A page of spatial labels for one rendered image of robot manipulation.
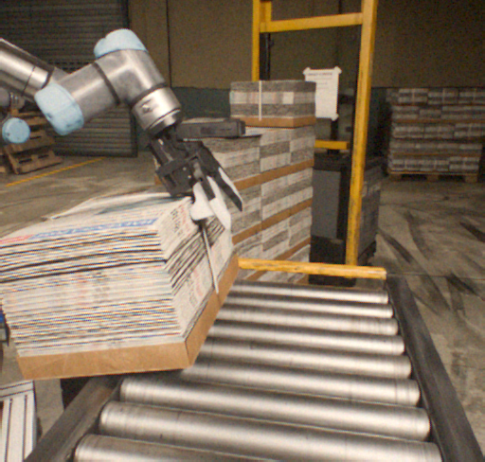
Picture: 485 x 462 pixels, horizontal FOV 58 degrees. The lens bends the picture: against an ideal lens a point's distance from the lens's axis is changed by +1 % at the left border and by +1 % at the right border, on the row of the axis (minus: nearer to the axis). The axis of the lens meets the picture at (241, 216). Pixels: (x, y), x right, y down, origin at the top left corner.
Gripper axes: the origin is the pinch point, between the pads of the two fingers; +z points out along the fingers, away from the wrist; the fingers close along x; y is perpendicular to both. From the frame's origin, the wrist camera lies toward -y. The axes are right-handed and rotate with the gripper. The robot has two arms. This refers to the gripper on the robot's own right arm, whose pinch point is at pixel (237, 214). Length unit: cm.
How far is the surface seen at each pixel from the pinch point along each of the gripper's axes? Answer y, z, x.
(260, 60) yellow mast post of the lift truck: 4, -47, -220
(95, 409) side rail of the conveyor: 24.9, 10.3, 24.9
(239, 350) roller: 11.2, 20.2, 6.0
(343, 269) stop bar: -5.9, 28.5, -28.7
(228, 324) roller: 13.9, 17.9, -1.5
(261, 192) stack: 24, 15, -122
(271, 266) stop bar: 9.1, 19.7, -28.4
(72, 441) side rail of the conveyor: 24.8, 10.3, 30.8
